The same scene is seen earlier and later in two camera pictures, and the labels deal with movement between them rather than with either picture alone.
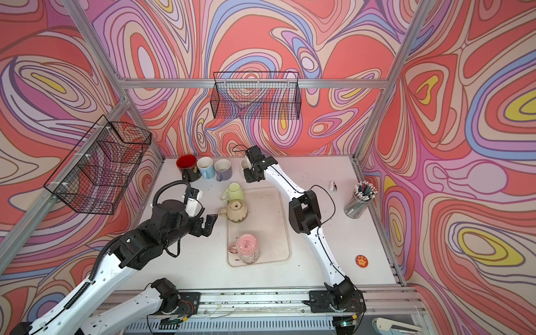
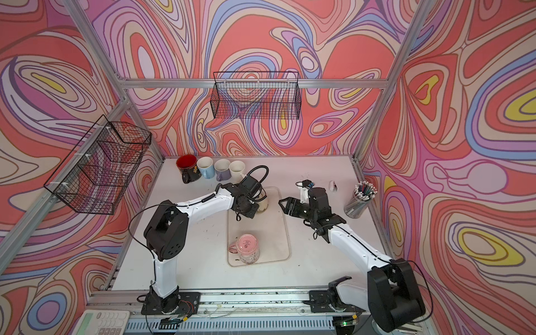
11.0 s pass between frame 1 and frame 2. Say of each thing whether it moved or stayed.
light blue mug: stayed
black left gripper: moved
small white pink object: stayed
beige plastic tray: stayed
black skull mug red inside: stayed
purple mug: stayed
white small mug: moved
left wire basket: stayed
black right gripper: moved
